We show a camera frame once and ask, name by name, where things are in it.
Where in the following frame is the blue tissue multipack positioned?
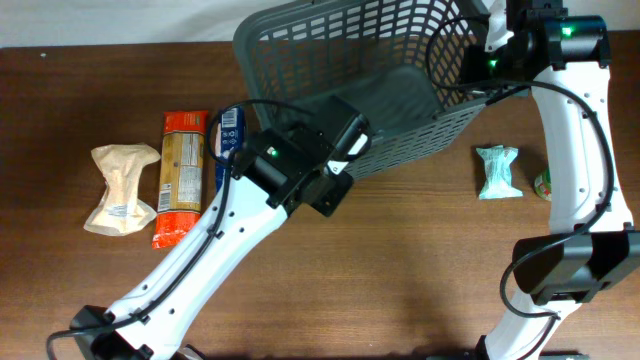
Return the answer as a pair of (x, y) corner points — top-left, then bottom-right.
(213, 107), (246, 162)

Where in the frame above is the orange spaghetti packet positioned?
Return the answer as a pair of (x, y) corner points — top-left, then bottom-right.
(151, 110), (209, 249)

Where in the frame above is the grey plastic basket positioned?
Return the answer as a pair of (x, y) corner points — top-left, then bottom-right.
(233, 0), (489, 179)

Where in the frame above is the green lid jar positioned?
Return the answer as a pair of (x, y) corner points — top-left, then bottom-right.
(534, 169), (552, 201)

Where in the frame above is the beige crinkled pouch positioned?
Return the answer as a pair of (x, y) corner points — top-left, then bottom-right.
(84, 143), (160, 236)

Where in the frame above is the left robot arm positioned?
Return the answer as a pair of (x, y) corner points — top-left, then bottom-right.
(46, 96), (372, 359)

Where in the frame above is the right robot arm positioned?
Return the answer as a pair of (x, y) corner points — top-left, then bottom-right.
(461, 1), (639, 359)

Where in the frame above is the mint green wipes packet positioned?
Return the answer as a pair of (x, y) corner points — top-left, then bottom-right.
(476, 145), (523, 200)

